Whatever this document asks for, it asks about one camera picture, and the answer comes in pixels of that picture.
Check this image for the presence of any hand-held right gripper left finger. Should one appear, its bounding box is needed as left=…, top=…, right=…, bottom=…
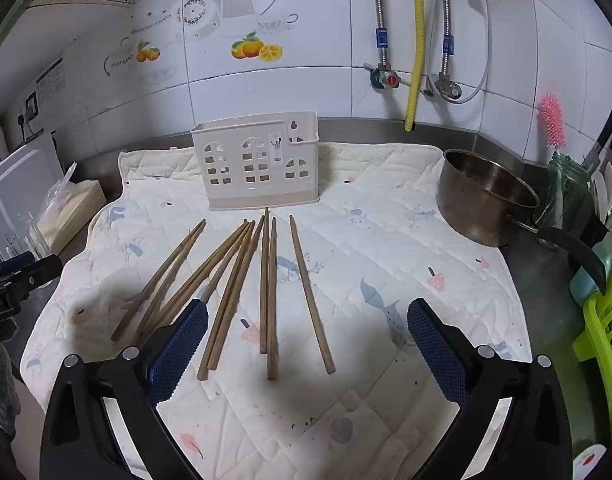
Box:
left=38, top=299, right=209, bottom=480

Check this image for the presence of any teal cup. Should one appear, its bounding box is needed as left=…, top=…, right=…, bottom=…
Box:
left=570, top=247, right=612, bottom=307

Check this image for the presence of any red handled water valve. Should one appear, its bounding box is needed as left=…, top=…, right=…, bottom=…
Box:
left=369, top=62, right=412, bottom=91

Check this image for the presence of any green plastic dish rack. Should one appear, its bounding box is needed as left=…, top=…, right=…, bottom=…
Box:
left=572, top=285, right=612, bottom=441

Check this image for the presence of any yellow hose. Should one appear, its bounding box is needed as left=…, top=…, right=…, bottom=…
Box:
left=405, top=0, right=429, bottom=133

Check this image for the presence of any beige plastic utensil holder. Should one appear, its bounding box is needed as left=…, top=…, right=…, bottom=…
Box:
left=190, top=111, right=321, bottom=211

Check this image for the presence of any wall socket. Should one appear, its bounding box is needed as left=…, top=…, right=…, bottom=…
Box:
left=17, top=91, right=42, bottom=137

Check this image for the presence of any metal angle valve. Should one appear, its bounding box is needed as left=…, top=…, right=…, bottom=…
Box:
left=425, top=72, right=463, bottom=102

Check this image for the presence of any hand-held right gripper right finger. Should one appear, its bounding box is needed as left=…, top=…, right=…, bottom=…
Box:
left=407, top=298, right=572, bottom=480

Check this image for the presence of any printed wall notice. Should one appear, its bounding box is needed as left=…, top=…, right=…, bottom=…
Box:
left=35, top=57, right=67, bottom=107

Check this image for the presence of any row of wooden chopsticks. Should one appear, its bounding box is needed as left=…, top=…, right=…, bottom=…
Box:
left=111, top=207, right=335, bottom=381

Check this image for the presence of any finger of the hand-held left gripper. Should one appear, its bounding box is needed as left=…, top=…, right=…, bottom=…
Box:
left=0, top=254, right=63, bottom=291

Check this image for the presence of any pink bottle brush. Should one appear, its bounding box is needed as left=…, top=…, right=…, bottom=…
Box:
left=538, top=92, right=567, bottom=153

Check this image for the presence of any white spatula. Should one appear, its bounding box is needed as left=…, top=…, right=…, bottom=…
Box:
left=590, top=160, right=612, bottom=241

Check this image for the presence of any metal faucet hose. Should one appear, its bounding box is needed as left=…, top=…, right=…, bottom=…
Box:
left=453, top=0, right=493, bottom=104

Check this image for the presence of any white and red dish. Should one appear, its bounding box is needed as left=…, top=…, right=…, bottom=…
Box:
left=572, top=442, right=612, bottom=480

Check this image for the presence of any steel pot with black handle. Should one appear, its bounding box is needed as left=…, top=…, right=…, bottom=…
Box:
left=437, top=148, right=607, bottom=306

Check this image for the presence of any green glass jar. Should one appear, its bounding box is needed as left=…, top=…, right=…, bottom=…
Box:
left=545, top=152, right=593, bottom=233

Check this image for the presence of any white quilted printed mat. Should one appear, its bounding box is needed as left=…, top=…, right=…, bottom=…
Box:
left=20, top=141, right=534, bottom=480

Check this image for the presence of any braided metal hose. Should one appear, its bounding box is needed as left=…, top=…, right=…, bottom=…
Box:
left=437, top=0, right=455, bottom=78
left=370, top=0, right=390, bottom=68

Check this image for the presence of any clear plastic bag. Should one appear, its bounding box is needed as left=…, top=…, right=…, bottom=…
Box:
left=28, top=161, right=94, bottom=256

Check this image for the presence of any white cutting board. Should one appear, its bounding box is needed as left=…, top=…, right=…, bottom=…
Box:
left=0, top=132, right=63, bottom=246

